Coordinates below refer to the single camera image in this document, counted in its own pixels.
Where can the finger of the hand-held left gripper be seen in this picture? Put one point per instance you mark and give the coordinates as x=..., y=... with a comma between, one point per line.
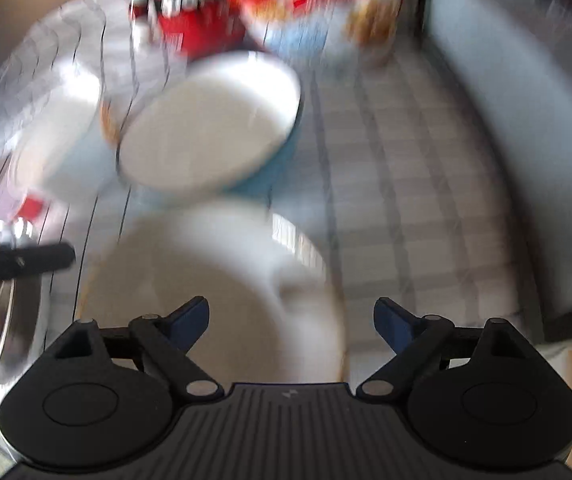
x=26, y=260

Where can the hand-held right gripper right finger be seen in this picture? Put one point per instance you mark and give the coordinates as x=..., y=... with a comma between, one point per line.
x=390, y=324

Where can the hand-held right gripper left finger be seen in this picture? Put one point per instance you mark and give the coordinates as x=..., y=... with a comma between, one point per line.
x=190, y=321

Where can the large white bowl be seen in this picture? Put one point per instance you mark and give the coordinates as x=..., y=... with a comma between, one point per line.
x=61, y=125

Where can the blue bowl with white inside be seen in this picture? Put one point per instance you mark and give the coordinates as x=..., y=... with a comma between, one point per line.
x=206, y=130

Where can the shiny metal pot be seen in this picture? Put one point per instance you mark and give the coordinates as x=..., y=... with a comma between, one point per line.
x=1, y=330

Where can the black checked white tablecloth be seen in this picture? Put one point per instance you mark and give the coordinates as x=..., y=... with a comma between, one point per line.
x=400, y=185

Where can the grey flat panel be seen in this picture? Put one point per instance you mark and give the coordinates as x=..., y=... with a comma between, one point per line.
x=525, y=125

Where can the red and white snack packet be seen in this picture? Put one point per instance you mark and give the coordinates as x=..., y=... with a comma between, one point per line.
x=316, y=5

